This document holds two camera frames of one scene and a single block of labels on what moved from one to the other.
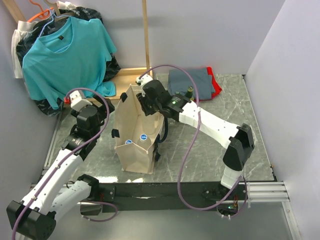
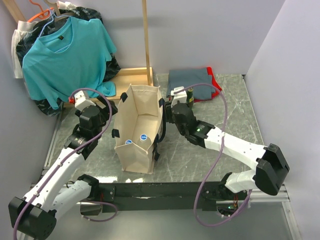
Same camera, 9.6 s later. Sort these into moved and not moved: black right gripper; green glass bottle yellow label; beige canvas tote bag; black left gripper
Moved: black right gripper
Not moved: beige canvas tote bag; green glass bottle yellow label; black left gripper
